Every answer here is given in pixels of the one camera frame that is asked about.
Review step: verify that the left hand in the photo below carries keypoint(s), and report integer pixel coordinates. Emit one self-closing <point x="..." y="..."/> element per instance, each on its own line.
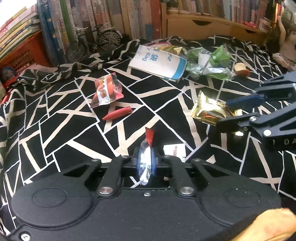
<point x="273" y="224"/>

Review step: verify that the red plastic crate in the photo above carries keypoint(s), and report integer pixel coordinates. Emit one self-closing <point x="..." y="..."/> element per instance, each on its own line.
<point x="29" y="52"/>

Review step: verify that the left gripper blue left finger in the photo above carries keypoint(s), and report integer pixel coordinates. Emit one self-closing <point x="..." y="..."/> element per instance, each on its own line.
<point x="134" y="158"/>

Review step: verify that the wooden drawer organizer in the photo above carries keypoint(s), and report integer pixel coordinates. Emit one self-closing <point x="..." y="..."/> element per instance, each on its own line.
<point x="197" y="27"/>

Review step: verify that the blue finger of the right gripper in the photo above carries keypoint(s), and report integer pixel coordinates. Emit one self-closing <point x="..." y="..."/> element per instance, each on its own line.
<point x="248" y="101"/>
<point x="236" y="123"/>

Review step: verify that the silver red candy wrapper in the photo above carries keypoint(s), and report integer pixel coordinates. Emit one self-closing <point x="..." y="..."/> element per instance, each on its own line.
<point x="144" y="160"/>

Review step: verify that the red wrapper scrap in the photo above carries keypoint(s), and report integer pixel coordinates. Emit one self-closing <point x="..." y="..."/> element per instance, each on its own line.
<point x="117" y="113"/>

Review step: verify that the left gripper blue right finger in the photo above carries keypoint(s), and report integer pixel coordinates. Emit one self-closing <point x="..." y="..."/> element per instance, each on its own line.
<point x="155" y="160"/>

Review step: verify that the miniature bicycle model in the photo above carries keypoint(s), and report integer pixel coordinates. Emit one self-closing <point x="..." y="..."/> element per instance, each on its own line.
<point x="105" y="39"/>

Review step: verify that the green plastic wrapper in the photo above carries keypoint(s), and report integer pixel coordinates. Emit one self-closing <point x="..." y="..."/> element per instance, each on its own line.
<point x="202" y="62"/>

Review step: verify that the upright book row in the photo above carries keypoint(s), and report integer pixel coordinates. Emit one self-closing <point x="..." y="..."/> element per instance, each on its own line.
<point x="73" y="29"/>

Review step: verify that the gold foil wrapper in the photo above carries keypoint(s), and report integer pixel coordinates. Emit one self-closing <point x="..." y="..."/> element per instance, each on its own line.
<point x="210" y="111"/>

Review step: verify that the stacked books on crate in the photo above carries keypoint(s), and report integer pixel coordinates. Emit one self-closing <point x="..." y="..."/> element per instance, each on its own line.
<point x="18" y="29"/>

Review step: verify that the red snack packet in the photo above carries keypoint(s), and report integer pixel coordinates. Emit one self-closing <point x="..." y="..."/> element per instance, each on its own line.
<point x="108" y="90"/>

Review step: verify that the bread piece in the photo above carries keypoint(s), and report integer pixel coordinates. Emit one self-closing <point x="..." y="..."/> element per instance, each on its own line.
<point x="241" y="70"/>

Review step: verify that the white blue paper bag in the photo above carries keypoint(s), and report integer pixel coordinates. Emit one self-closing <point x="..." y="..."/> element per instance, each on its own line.
<point x="159" y="63"/>

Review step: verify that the black white geometric cloth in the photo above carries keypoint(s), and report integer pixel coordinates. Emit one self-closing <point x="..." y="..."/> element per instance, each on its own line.
<point x="48" y="125"/>

